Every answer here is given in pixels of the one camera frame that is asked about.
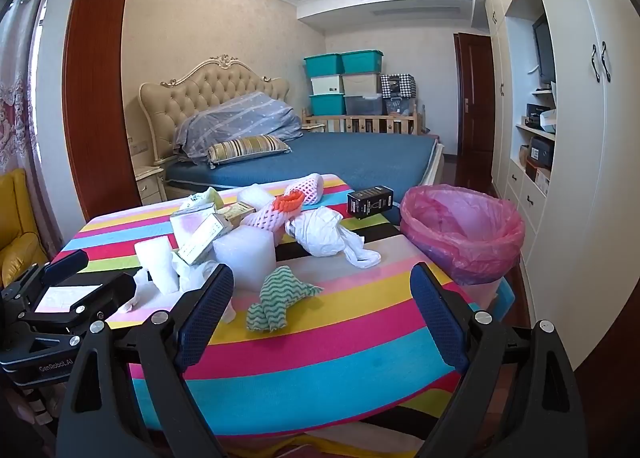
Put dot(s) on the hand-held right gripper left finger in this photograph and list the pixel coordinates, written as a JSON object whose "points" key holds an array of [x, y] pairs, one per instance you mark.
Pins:
{"points": [[205, 320]]}

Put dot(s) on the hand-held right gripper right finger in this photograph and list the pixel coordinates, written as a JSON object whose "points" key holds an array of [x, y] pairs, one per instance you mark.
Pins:
{"points": [[440, 320]]}

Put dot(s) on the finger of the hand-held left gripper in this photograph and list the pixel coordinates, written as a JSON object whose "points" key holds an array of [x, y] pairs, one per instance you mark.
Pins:
{"points": [[120, 290], [67, 265]]}

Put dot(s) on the white tissue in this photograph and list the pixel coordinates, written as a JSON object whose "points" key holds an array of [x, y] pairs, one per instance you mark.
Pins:
{"points": [[137, 290]]}

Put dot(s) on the clear plastic wrap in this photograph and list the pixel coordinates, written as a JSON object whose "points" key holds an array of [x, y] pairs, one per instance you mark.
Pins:
{"points": [[192, 273]]}

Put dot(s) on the bin with pink bag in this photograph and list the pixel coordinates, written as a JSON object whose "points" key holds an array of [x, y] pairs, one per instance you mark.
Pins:
{"points": [[465, 258]]}

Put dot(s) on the green wavy striped cloth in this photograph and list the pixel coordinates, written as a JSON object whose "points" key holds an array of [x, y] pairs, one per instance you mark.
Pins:
{"points": [[275, 298]]}

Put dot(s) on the large white foam block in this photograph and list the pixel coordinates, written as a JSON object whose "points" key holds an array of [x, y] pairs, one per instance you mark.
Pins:
{"points": [[245, 258]]}

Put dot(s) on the cream printed carton box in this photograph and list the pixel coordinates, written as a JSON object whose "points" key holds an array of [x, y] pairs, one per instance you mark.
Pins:
{"points": [[205, 238]]}

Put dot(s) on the pink foam fruit net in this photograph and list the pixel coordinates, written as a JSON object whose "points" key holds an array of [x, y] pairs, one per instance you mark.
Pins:
{"points": [[265, 218], [306, 190]]}

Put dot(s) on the white plastic bag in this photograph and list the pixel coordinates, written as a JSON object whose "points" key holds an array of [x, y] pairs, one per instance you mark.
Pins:
{"points": [[320, 233]]}

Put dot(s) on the orange foam fruit net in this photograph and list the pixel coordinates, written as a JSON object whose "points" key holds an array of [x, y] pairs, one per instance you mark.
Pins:
{"points": [[290, 202]]}

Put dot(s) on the yellow armchair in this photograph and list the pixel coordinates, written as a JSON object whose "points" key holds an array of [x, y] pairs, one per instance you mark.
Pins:
{"points": [[20, 218]]}

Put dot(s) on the cream nightstand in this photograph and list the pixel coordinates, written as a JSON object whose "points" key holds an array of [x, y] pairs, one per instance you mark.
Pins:
{"points": [[152, 185]]}

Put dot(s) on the yellow green carton box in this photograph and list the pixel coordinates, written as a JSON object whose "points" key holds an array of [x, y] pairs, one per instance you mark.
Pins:
{"points": [[237, 213]]}

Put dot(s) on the rainbow striped tablecloth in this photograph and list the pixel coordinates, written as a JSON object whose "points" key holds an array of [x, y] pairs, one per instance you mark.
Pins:
{"points": [[325, 353]]}

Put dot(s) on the green white packet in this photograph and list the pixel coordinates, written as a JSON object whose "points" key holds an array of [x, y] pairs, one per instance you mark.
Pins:
{"points": [[202, 198]]}

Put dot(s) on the white foam sheet pad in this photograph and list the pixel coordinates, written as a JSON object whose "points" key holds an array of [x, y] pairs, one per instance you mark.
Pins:
{"points": [[255, 198]]}

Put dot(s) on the small black box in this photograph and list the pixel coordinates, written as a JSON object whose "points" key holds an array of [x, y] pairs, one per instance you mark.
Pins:
{"points": [[370, 202]]}

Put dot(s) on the pink patterned curtain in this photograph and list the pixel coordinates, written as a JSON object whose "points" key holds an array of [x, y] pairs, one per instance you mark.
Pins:
{"points": [[20, 113]]}

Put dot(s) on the striped pillow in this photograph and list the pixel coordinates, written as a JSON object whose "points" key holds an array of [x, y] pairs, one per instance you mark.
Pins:
{"points": [[250, 148]]}

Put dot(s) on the bed with blue sheet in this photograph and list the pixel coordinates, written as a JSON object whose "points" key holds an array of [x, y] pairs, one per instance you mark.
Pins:
{"points": [[350, 158]]}

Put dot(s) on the black safe box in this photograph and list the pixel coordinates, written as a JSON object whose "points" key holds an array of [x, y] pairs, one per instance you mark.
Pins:
{"points": [[542, 152]]}

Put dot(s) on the grey blue striped duvet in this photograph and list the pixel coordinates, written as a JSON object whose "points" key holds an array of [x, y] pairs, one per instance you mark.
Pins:
{"points": [[240, 118]]}

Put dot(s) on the white built-in wardrobe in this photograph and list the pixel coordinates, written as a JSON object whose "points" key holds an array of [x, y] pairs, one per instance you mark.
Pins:
{"points": [[590, 163]]}

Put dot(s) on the beige tufted headboard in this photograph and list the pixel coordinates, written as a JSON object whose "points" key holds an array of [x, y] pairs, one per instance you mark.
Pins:
{"points": [[210, 88]]}

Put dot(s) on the black printer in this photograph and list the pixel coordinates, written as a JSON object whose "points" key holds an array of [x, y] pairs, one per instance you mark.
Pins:
{"points": [[537, 115]]}

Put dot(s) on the translucent storage box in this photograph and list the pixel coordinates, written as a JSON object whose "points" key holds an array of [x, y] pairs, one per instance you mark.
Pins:
{"points": [[364, 105], [362, 84]]}

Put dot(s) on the dark wooden door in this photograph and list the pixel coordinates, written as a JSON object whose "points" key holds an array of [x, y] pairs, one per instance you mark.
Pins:
{"points": [[475, 88]]}

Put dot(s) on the black white checkered bag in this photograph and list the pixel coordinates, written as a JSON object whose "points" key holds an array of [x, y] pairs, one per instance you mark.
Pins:
{"points": [[398, 85]]}

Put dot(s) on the teal storage box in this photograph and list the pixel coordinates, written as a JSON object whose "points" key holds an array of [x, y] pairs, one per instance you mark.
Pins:
{"points": [[327, 104], [362, 62], [324, 66]]}

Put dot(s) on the white storage box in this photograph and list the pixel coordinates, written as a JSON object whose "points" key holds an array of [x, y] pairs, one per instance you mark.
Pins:
{"points": [[327, 85]]}

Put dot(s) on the black television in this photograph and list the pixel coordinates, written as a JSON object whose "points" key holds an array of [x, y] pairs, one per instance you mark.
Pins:
{"points": [[544, 50]]}

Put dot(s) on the brown wooden door frame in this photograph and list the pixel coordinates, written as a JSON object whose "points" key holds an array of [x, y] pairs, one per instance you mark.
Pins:
{"points": [[95, 88]]}

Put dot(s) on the wooden crib rail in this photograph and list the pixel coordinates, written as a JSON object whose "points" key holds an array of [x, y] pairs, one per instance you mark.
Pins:
{"points": [[350, 117]]}

